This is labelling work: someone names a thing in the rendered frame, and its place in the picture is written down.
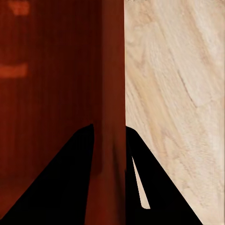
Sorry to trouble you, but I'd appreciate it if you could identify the storage box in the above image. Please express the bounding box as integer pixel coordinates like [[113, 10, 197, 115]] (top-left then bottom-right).
[[0, 0, 127, 225]]

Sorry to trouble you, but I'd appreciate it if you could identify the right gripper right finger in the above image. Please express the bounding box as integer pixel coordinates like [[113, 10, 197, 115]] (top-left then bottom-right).
[[125, 126, 203, 225]]

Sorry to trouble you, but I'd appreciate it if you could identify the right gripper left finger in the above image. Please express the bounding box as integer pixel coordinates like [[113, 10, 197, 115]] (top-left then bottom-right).
[[0, 125, 94, 225]]

